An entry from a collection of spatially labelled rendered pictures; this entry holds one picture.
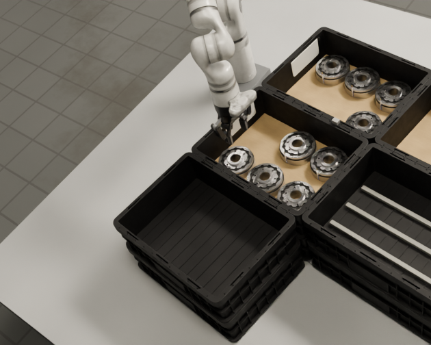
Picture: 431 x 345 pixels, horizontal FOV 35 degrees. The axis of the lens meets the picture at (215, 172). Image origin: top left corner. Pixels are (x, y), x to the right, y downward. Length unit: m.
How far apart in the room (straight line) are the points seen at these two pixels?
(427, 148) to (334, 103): 0.32
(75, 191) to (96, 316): 0.48
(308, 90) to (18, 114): 2.01
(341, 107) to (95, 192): 0.82
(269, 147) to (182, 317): 0.54
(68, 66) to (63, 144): 0.58
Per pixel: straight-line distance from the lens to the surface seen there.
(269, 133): 2.02
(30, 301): 2.09
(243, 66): 2.25
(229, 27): 2.18
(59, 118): 3.62
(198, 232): 1.86
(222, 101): 1.75
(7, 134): 3.69
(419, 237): 1.77
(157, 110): 2.39
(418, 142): 1.96
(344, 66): 2.14
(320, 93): 2.11
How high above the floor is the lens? 2.32
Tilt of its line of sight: 49 degrees down
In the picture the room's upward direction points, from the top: 19 degrees counter-clockwise
